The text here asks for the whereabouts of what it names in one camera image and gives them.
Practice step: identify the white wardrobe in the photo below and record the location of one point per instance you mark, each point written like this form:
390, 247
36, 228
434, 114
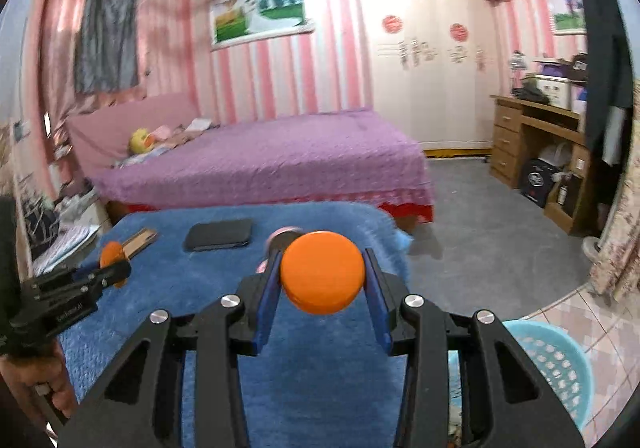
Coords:
434, 66

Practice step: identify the left hand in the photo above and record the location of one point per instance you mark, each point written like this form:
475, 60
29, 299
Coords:
22, 375

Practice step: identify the pink headboard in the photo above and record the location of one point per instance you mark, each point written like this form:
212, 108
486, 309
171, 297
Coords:
100, 139

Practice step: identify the blue fleece blanket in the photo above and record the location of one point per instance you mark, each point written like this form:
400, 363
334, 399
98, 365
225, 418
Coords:
321, 381

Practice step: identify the dark patterned bag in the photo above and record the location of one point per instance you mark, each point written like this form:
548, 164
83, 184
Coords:
42, 224

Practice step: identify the heart patterned cloth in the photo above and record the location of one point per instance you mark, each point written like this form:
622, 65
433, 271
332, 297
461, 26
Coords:
65, 245

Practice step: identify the white storage box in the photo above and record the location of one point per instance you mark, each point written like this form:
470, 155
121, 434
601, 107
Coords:
556, 89

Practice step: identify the floral curtain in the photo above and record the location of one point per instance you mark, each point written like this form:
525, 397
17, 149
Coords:
616, 270

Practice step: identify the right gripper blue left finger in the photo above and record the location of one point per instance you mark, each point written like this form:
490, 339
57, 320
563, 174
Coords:
137, 400

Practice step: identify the beige phone case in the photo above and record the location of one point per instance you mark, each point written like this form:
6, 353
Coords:
139, 242

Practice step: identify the orange peel piece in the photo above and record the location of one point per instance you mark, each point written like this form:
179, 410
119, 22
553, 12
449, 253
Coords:
114, 258

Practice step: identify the grey hanging cloth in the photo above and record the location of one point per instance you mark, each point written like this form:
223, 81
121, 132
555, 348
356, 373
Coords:
106, 52

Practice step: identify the purple dotted bed cover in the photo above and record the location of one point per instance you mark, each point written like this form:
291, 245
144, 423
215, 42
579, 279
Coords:
342, 156

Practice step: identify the orange round peel cap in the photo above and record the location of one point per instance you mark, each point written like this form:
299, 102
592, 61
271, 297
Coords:
322, 272

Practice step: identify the black hanging coat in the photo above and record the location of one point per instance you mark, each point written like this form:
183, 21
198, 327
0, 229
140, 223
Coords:
609, 83

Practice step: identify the black box under desk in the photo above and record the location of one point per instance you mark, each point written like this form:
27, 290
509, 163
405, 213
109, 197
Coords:
537, 181

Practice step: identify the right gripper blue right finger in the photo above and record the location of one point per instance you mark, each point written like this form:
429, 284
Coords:
506, 400

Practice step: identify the framed wedding photo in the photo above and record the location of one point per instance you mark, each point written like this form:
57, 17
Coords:
235, 22

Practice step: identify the light blue trash basket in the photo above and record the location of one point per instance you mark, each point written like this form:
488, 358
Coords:
561, 361

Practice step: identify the pink steel-lined mug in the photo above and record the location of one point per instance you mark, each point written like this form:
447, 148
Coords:
279, 240

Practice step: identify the yellow duck plush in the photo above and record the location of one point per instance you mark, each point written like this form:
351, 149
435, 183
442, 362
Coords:
141, 142

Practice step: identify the wooden desk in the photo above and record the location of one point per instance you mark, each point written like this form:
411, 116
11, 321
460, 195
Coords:
525, 130

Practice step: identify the black wallet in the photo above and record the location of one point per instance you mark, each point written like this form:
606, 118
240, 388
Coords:
224, 234

